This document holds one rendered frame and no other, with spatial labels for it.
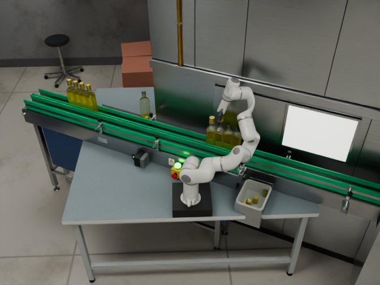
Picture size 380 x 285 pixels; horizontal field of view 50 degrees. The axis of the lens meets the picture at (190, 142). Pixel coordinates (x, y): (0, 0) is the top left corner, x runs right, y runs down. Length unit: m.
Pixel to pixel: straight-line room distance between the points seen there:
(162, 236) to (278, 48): 1.79
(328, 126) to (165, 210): 1.11
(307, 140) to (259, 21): 0.80
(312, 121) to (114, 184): 1.33
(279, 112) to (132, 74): 2.40
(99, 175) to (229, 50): 1.21
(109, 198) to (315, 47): 1.54
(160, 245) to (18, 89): 3.02
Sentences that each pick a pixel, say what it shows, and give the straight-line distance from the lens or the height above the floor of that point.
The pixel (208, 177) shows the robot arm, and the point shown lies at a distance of 2.24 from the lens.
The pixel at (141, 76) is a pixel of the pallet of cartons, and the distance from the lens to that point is 4.62.
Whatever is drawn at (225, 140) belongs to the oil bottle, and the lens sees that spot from 2.64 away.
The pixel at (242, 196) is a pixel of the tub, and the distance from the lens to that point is 2.62.
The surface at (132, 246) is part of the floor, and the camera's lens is 3.36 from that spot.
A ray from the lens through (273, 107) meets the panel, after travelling 2.55.
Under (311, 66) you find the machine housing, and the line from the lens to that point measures 2.40.
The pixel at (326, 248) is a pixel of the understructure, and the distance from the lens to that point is 3.33.
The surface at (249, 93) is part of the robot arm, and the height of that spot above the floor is 1.42.
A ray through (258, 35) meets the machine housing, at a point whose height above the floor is 1.69.
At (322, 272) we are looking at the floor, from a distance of 3.34.
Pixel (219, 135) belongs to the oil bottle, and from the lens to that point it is 2.63.
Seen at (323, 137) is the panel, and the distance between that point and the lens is 2.60.
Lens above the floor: 2.69
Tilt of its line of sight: 40 degrees down
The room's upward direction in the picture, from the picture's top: straight up
